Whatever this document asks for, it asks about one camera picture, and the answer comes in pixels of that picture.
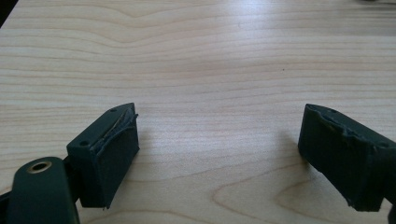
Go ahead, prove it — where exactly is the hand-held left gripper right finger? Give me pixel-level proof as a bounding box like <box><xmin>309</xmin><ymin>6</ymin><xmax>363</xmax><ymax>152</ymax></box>
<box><xmin>297</xmin><ymin>103</ymin><xmax>396</xmax><ymax>213</ymax></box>

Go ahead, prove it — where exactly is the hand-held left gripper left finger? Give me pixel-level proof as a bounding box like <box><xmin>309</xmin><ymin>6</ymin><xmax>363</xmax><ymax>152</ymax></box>
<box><xmin>65</xmin><ymin>102</ymin><xmax>141</xmax><ymax>210</ymax></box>

